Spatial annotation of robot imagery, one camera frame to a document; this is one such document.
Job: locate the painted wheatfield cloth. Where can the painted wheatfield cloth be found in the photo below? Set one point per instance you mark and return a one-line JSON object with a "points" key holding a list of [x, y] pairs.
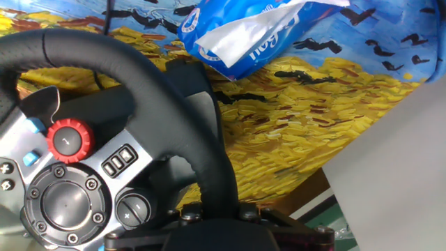
{"points": [[296, 132]]}

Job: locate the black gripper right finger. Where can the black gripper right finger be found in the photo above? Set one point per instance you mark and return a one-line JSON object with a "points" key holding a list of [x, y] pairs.
{"points": [[299, 237]]}

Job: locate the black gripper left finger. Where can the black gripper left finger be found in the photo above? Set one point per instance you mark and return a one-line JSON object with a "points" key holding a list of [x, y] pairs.
{"points": [[146, 238]]}

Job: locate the blue tissue pack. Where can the blue tissue pack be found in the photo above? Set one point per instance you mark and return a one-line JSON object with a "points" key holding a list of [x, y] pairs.
{"points": [[216, 21]]}

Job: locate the black steering wheel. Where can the black steering wheel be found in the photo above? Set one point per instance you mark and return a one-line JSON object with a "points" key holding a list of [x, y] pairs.
{"points": [[139, 87]]}

